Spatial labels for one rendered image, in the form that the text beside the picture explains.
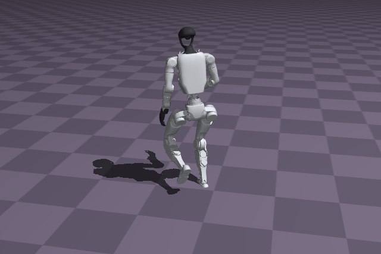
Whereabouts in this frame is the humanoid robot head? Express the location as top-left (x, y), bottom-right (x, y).
top-left (178, 27), bottom-right (197, 54)

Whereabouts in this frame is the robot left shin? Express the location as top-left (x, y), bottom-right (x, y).
top-left (163, 139), bottom-right (185, 170)

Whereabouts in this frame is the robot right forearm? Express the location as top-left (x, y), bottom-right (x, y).
top-left (205, 79), bottom-right (213, 88)

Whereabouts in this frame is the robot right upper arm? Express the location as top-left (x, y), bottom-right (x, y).
top-left (204, 53), bottom-right (219, 86)

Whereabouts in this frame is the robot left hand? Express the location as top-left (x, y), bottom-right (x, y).
top-left (159, 108), bottom-right (169, 126)

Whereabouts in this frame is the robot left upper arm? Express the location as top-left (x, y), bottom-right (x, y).
top-left (164, 56), bottom-right (178, 93)

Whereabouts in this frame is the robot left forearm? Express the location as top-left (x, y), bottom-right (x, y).
top-left (162, 84), bottom-right (171, 112)

